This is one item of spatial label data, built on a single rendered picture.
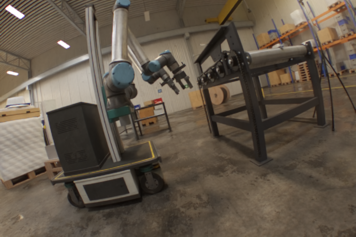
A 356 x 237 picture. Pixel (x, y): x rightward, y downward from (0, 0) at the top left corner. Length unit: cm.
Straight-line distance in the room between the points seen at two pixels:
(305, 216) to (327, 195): 19
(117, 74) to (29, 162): 272
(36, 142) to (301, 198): 361
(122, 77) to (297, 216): 120
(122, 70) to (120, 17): 42
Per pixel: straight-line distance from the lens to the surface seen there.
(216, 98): 845
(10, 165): 324
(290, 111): 154
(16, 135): 326
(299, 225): 85
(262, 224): 87
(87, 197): 133
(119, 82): 96
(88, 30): 152
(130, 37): 133
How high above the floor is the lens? 66
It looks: 1 degrees down
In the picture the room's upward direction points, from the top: 15 degrees counter-clockwise
